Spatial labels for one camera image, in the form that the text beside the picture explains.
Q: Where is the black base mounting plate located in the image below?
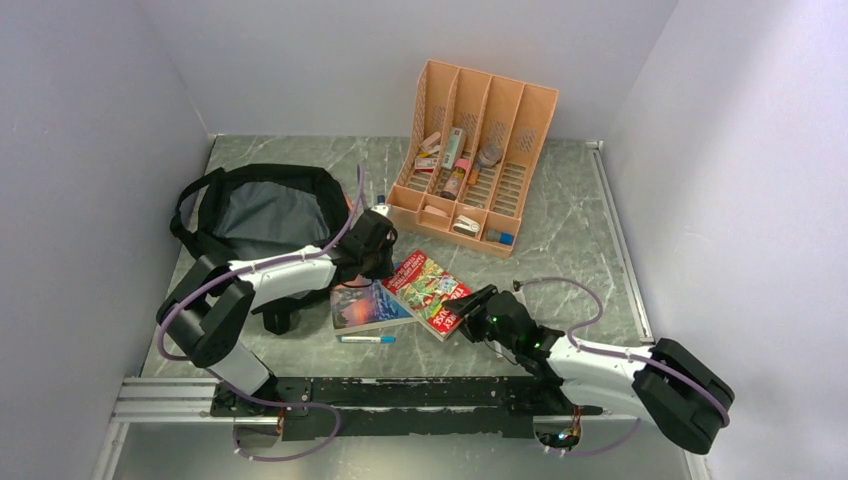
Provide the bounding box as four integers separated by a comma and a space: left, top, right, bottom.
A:
210, 376, 603, 441

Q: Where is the brown bottle pink cap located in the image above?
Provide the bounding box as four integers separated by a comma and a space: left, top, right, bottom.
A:
439, 157, 471, 200

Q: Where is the sunset cover book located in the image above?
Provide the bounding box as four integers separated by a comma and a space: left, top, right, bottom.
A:
329, 276, 417, 335

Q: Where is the green white box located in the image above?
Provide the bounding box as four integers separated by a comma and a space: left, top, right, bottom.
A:
441, 127, 466, 170

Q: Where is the pink eraser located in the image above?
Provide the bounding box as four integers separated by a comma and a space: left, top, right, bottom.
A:
419, 132, 442, 150

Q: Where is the red treehouse book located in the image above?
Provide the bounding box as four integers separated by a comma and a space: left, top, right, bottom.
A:
382, 250, 472, 341

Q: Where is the blue white pen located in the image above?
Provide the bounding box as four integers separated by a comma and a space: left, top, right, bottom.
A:
338, 335, 396, 344

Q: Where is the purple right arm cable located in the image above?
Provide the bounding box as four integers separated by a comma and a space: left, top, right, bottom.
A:
513, 276, 731, 460

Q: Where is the blue capped small item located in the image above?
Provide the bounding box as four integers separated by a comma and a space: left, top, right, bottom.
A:
485, 229, 514, 246

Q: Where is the orange glue stick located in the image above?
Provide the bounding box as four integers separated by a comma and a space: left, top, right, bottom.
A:
466, 162, 480, 185

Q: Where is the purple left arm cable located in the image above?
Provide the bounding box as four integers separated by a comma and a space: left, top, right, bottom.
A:
156, 164, 367, 464

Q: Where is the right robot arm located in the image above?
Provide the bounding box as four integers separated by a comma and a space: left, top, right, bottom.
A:
443, 285, 735, 455

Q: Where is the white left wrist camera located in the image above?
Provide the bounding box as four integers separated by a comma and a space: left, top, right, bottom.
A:
369, 204, 391, 218

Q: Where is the white stapler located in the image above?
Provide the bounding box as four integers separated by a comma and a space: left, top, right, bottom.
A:
451, 215, 480, 237

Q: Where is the pink white small box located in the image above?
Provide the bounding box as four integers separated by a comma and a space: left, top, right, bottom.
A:
413, 157, 440, 173

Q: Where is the black student backpack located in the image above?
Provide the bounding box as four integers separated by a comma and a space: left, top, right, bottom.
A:
168, 162, 352, 336

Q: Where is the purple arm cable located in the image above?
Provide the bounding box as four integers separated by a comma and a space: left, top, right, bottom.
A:
513, 276, 731, 460
156, 164, 367, 464

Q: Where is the orange plastic desk organizer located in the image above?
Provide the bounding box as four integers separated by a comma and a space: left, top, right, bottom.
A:
387, 60, 559, 258

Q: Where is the grey round jar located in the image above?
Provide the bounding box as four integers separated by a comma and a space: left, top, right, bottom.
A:
476, 142, 504, 168

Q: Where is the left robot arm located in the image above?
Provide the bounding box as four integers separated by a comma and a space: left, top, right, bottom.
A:
157, 204, 397, 416

